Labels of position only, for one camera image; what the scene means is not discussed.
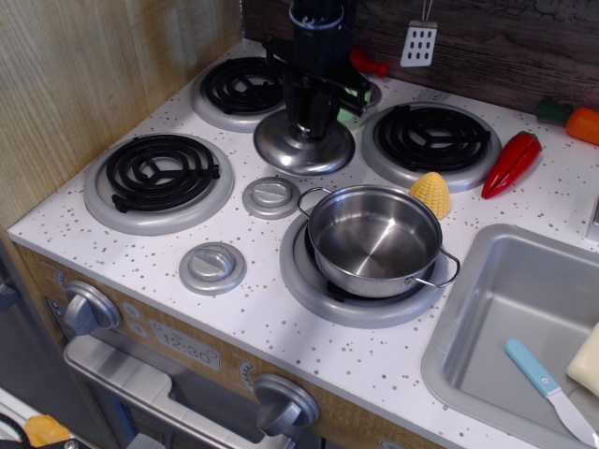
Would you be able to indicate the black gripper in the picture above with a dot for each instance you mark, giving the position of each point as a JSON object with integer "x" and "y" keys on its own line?
{"x": 317, "y": 75}

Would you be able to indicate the steel pot lid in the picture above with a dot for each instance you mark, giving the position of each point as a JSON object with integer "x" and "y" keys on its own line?
{"x": 286, "y": 147}

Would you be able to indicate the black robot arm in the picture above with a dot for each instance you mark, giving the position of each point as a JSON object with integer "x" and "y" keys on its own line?
{"x": 323, "y": 10}

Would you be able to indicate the green toy cabbage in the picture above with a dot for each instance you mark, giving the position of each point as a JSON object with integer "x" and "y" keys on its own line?
{"x": 345, "y": 115}

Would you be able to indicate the grey knob behind cabbage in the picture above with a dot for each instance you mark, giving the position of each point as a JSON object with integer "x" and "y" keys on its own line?
{"x": 375, "y": 95}

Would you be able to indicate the back left black burner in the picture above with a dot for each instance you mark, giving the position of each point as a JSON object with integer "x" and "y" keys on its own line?
{"x": 237, "y": 94}

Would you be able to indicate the black burner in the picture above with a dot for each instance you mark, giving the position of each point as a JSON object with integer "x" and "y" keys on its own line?
{"x": 158, "y": 184}
{"x": 237, "y": 94}
{"x": 316, "y": 293}
{"x": 407, "y": 141}

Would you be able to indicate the red toy ketchup bottle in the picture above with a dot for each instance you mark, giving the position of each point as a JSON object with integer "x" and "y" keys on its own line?
{"x": 361, "y": 62}

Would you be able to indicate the middle grey stove knob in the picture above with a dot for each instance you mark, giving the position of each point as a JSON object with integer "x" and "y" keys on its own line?
{"x": 271, "y": 198}

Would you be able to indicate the grey stove knob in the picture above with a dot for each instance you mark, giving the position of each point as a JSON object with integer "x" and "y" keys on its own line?
{"x": 212, "y": 268}
{"x": 271, "y": 198}

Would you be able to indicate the back right black burner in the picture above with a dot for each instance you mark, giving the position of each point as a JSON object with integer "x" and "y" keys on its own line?
{"x": 407, "y": 141}

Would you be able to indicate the hanging white slotted spatula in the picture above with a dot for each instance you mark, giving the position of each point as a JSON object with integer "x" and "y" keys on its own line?
{"x": 420, "y": 39}

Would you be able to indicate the front right black burner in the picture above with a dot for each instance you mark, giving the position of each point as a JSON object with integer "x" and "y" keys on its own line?
{"x": 316, "y": 293}

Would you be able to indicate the yellow toy corn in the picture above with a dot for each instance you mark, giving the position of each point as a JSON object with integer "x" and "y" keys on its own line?
{"x": 431, "y": 189}

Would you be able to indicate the front left black burner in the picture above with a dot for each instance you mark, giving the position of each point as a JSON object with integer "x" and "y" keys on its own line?
{"x": 158, "y": 184}

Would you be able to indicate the lower grey stove knob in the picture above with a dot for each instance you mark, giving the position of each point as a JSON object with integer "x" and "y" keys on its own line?
{"x": 212, "y": 268}

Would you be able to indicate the red toy chili pepper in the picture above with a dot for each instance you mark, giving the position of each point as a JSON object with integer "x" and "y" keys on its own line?
{"x": 516, "y": 157}

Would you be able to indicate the orange toy carrot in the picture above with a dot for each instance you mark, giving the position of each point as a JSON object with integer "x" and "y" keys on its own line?
{"x": 579, "y": 123}

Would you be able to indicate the grey sink basin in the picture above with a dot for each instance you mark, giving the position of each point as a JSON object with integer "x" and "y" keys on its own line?
{"x": 514, "y": 284}

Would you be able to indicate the left grey oven dial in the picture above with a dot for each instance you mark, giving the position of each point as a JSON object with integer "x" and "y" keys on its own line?
{"x": 89, "y": 309}

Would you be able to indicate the grey oven dial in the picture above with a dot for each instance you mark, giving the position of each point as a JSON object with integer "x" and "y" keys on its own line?
{"x": 283, "y": 405}
{"x": 89, "y": 309}

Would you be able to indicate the right grey oven dial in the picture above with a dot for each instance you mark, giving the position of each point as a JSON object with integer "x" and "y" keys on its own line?
{"x": 283, "y": 405}

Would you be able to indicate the cream toy butter block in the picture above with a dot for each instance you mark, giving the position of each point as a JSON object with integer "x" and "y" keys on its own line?
{"x": 583, "y": 368}

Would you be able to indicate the yellow object bottom left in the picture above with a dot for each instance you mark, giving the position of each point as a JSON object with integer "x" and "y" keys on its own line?
{"x": 43, "y": 430}

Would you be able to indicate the steel pot with handles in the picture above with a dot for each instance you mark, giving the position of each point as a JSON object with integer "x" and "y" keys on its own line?
{"x": 376, "y": 241}

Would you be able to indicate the grey oven door handle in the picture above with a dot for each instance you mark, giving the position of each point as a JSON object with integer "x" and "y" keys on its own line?
{"x": 147, "y": 388}

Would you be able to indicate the blue handled toy knife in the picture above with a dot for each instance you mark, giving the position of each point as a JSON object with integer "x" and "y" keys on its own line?
{"x": 549, "y": 389}

